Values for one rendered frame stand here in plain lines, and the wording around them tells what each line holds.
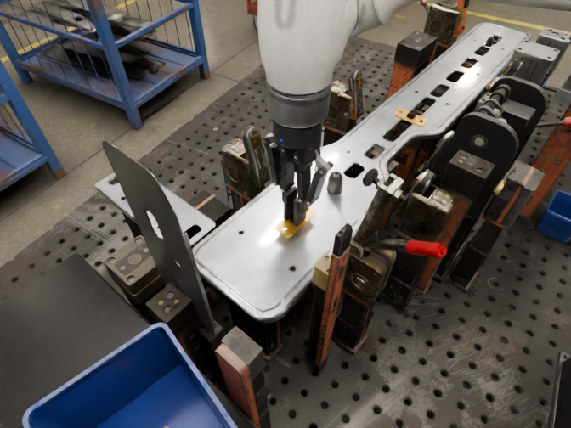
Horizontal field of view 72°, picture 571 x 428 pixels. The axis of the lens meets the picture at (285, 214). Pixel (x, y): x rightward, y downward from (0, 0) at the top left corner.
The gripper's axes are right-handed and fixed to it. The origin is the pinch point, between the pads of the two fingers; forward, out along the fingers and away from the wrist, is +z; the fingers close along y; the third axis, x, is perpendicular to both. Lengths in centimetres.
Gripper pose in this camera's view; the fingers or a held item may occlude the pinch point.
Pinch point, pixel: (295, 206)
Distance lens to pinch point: 72.6
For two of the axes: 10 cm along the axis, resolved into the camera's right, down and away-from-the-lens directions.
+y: -7.7, -4.8, 4.2
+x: -6.4, 5.8, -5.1
